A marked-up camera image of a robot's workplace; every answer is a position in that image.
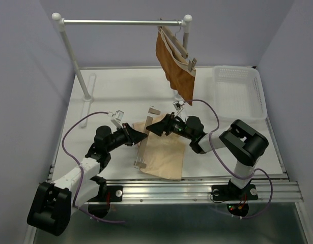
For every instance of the wooden hanger with brown underwear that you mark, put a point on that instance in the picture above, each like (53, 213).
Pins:
(180, 47)

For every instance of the aluminium mounting rail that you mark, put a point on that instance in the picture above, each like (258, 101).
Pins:
(197, 191)

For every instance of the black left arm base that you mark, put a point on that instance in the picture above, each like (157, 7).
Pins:
(100, 205)

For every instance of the white clothes rack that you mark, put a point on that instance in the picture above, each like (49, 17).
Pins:
(96, 45)

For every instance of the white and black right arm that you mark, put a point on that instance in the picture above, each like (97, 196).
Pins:
(245, 143)

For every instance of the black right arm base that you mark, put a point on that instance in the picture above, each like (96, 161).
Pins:
(237, 199)

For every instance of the brown underwear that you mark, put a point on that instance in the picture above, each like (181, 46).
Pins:
(175, 67)

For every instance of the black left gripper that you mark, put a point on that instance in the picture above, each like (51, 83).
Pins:
(132, 136)

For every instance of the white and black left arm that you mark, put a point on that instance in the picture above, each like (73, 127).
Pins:
(54, 203)

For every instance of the white plastic basket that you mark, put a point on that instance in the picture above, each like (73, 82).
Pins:
(238, 93)

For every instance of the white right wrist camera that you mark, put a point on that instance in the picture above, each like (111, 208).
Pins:
(178, 105)

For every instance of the beige underwear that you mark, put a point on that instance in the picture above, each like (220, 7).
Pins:
(164, 156)

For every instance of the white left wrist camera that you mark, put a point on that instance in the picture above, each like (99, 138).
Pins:
(116, 117)

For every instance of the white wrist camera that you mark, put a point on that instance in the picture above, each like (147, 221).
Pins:
(178, 105)
(116, 117)

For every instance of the wooden clip hanger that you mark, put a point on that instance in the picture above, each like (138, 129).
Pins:
(139, 162)

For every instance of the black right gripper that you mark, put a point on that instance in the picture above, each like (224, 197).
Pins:
(165, 124)

